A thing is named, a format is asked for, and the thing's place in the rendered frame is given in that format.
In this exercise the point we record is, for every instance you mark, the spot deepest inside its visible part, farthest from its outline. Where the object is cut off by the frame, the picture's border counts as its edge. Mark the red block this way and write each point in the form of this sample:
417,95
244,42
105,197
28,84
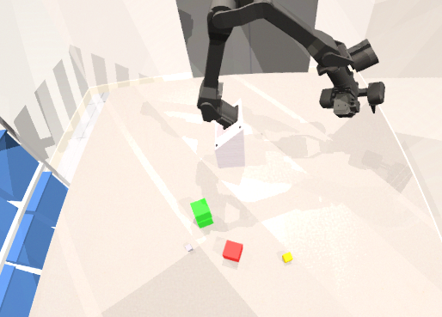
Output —
232,251

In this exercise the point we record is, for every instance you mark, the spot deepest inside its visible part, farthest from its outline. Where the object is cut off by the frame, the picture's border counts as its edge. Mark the green block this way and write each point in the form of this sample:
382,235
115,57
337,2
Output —
205,223
201,210

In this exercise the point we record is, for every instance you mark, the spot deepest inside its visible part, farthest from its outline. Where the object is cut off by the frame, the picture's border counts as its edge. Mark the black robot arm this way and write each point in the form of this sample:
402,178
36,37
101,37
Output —
331,55

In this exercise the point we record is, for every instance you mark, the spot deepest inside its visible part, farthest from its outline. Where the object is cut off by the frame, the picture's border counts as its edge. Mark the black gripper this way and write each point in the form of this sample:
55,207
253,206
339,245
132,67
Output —
374,92

